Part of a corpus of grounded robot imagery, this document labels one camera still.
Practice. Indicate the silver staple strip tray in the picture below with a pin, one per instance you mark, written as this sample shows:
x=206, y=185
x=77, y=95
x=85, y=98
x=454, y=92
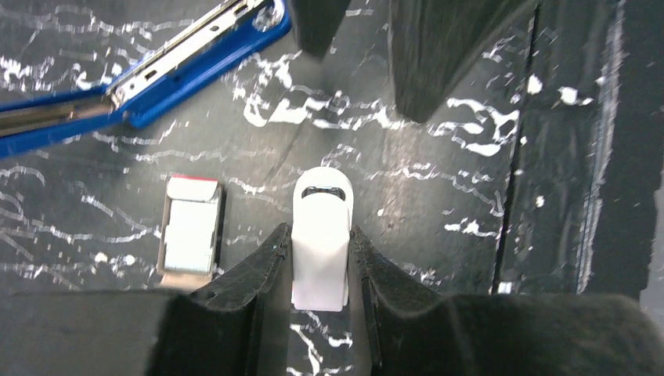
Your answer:
x=192, y=216

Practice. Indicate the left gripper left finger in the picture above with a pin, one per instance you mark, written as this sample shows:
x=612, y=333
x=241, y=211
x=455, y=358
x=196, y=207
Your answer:
x=238, y=324

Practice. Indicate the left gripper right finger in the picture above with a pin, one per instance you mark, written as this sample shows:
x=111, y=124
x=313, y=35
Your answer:
x=402, y=327

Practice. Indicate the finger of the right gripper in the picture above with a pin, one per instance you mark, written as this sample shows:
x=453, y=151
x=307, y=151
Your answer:
x=315, y=23
x=433, y=44

